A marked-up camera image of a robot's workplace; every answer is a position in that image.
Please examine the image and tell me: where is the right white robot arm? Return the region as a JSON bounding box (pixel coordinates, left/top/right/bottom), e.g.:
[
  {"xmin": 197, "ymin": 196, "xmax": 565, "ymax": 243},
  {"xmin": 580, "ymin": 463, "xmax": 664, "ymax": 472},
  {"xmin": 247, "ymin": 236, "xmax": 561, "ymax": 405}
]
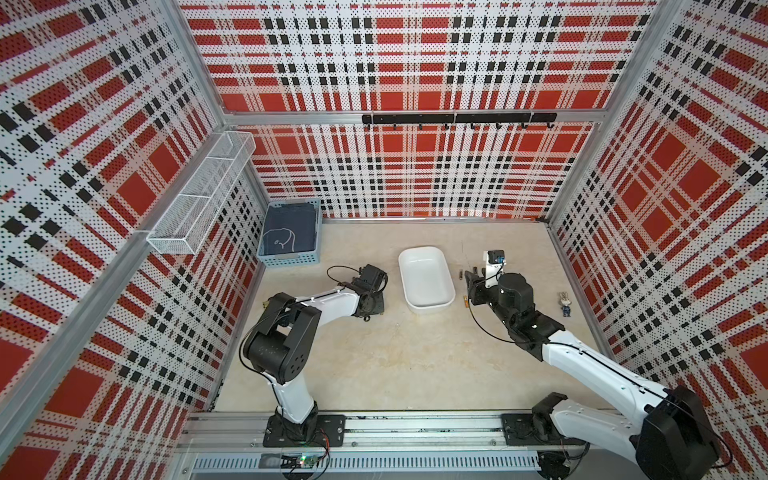
[{"xmin": 463, "ymin": 271, "xmax": 726, "ymax": 479}]

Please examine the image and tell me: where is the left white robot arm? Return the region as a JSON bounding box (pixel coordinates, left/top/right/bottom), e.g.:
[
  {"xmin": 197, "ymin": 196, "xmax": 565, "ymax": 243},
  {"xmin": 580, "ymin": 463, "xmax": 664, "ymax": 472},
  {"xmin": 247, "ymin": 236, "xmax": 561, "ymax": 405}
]
[{"xmin": 238, "ymin": 280, "xmax": 386, "ymax": 448}]

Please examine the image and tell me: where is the white oval storage tray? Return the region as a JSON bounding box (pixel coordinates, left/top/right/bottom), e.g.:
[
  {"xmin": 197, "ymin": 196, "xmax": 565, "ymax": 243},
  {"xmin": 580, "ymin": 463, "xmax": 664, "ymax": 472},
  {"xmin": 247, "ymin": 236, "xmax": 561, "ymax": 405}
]
[{"xmin": 398, "ymin": 246, "xmax": 456, "ymax": 315}]

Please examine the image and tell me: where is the folded navy blue cloth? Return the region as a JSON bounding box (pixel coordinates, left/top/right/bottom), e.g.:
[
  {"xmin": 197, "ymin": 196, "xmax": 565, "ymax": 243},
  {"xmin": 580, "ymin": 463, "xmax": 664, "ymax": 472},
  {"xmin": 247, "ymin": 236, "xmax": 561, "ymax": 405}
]
[{"xmin": 263, "ymin": 203, "xmax": 317, "ymax": 255}]

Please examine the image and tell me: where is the green circuit board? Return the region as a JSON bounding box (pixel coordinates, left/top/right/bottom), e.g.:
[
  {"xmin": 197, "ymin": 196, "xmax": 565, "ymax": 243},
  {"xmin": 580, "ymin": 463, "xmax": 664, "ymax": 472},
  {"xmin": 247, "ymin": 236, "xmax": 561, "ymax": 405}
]
[{"xmin": 280, "ymin": 454, "xmax": 324, "ymax": 471}]

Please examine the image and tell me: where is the small toy figure keychain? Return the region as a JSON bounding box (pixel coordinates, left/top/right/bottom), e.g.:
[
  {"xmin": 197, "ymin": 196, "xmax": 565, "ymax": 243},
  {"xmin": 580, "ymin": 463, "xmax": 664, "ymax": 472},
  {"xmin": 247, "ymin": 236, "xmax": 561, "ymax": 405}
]
[{"xmin": 559, "ymin": 292, "xmax": 572, "ymax": 318}]

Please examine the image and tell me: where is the black wall hook rail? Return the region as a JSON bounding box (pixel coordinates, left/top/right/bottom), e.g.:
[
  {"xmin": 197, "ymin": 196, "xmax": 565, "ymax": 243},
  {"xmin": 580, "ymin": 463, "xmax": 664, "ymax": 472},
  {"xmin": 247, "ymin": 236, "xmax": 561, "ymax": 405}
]
[{"xmin": 361, "ymin": 112, "xmax": 558, "ymax": 127}]

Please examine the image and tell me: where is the white wire mesh shelf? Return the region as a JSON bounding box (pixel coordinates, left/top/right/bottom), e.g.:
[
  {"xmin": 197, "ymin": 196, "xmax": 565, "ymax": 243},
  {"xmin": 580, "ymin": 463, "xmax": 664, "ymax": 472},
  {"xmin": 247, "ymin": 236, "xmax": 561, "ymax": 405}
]
[{"xmin": 147, "ymin": 131, "xmax": 255, "ymax": 255}]

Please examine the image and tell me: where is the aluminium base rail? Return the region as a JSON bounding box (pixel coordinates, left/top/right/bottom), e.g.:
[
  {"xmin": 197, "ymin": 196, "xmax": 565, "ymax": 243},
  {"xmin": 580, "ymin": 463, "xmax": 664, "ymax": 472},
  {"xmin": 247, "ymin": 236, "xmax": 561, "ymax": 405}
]
[{"xmin": 169, "ymin": 410, "xmax": 643, "ymax": 479}]

